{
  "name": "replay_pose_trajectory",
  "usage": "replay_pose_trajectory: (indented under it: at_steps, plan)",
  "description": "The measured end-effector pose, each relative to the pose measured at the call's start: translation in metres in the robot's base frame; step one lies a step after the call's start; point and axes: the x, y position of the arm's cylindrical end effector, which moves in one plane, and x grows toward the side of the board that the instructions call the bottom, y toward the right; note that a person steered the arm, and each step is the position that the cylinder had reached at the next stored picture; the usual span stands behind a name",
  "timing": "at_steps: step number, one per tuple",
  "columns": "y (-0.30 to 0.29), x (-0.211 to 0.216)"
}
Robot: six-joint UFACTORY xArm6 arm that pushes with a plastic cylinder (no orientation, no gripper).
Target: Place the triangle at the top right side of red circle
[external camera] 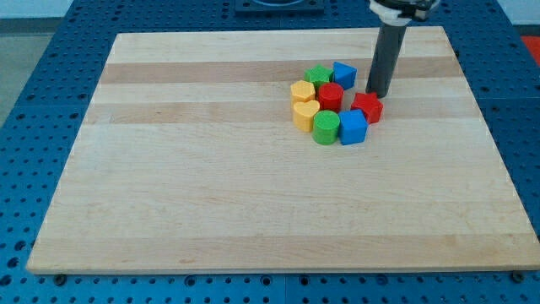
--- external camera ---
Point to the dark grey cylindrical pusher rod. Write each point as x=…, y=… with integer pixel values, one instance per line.
x=387, y=49

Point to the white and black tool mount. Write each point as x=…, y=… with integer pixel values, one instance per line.
x=402, y=12

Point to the blue triangle block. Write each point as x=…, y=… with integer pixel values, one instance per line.
x=344, y=75

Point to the red star block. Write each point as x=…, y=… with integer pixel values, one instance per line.
x=370, y=105

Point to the green star block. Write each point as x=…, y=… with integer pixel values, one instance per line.
x=318, y=75

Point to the red cylinder block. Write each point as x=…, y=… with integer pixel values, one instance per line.
x=330, y=97

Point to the blue cube block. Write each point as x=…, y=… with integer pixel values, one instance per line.
x=353, y=127

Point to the yellow hexagon block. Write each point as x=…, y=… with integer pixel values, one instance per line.
x=302, y=91

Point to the green cylinder block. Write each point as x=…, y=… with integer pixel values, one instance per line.
x=325, y=127

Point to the yellow heart block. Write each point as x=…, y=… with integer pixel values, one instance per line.
x=304, y=113

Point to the red object at right edge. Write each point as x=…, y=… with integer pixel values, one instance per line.
x=532, y=43

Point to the wooden board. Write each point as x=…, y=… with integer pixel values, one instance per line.
x=188, y=162

